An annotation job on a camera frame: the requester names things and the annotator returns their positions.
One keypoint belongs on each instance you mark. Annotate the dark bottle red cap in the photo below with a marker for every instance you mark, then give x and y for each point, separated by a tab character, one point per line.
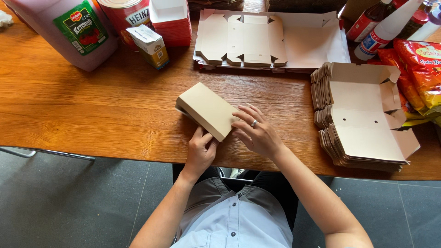
413	24

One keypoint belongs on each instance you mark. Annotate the dark sauce bottle red label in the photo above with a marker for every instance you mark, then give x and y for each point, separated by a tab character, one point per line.
367	22

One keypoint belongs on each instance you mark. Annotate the large red tin can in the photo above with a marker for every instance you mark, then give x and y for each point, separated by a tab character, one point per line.
125	17

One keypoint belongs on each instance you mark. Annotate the white crumpled tissue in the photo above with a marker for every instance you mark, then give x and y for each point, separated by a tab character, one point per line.
5	19

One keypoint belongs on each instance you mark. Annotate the stack of open nested boxes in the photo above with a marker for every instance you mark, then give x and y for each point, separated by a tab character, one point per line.
361	120

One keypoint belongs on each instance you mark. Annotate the person's right hand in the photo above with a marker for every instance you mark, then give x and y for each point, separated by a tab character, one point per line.
263	137

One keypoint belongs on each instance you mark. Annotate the brown cardboard carton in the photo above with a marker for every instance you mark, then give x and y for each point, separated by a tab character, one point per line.
360	8

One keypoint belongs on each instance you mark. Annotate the white bottle blue red label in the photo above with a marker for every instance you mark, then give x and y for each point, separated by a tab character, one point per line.
386	31

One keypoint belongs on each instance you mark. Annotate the stack of red paper trays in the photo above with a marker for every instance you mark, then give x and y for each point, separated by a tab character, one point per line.
170	24

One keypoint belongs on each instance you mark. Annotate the dark brown stack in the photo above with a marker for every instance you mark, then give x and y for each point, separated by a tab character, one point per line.
306	5

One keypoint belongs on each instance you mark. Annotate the small white yellow carton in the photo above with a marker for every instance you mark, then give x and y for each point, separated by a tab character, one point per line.
150	46

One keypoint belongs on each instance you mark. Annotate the person's left hand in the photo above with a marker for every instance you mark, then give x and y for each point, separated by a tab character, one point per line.
198	155

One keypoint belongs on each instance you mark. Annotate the brown cardboard box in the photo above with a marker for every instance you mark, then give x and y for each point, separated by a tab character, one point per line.
206	110

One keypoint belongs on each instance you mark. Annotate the metal chair tube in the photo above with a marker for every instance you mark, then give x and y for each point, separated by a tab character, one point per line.
51	154

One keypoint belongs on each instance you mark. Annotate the dark stack of trays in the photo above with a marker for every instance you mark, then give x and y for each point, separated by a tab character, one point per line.
215	4

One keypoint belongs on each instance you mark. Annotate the grey button shirt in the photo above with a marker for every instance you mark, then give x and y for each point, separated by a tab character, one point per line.
234	220

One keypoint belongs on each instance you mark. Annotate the orange red snack bag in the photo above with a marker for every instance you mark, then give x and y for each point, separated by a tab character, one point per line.
422	72

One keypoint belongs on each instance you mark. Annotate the large ketchup jug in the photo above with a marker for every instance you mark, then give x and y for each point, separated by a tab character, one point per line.
69	31

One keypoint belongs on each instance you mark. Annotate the stack of flat cardboard blanks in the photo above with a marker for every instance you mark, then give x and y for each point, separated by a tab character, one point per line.
262	41

